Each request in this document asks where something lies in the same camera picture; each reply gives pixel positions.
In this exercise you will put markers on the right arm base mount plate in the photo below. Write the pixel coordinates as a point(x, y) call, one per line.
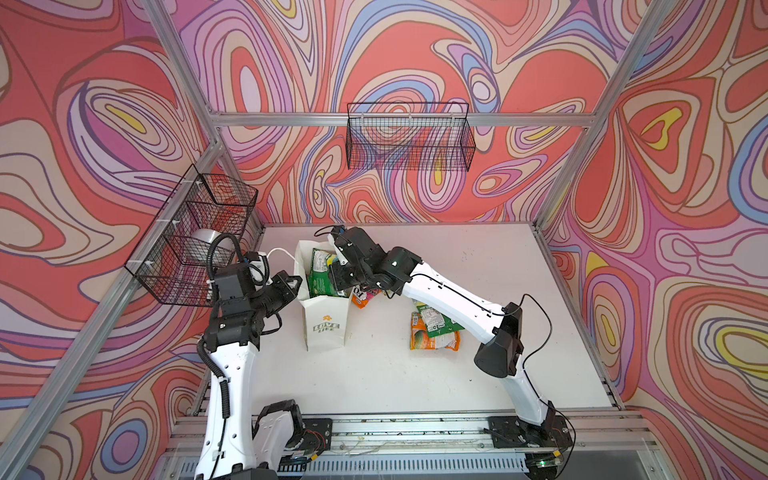
point(510, 432)

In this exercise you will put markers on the black wire basket wall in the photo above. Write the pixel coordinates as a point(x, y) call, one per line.
point(168, 263)
point(409, 136)

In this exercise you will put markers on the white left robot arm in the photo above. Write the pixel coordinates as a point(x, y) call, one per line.
point(237, 443)

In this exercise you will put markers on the white paper bag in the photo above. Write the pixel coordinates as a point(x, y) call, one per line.
point(325, 318)

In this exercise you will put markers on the aluminium frame post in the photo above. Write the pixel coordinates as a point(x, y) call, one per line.
point(637, 47)

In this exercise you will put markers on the green snack bag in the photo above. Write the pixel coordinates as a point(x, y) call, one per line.
point(320, 283)
point(437, 324)

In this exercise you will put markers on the black wire basket back wall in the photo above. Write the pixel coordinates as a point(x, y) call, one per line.
point(409, 136)

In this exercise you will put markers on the red Fox's candy bag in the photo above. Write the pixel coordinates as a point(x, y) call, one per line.
point(361, 297)

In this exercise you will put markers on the silver tape roll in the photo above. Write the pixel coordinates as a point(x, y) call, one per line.
point(208, 236)

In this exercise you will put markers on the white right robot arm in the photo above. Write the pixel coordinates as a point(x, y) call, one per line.
point(498, 328)

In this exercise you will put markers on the black wire basket left wall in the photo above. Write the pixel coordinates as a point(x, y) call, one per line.
point(168, 263)

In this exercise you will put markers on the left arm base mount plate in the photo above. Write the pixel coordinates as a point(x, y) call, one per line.
point(316, 437)

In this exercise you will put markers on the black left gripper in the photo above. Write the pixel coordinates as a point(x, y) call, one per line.
point(286, 293)

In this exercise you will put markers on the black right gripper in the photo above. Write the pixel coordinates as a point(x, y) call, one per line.
point(340, 282)

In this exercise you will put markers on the orange snack bag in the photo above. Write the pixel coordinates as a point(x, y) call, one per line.
point(420, 340)

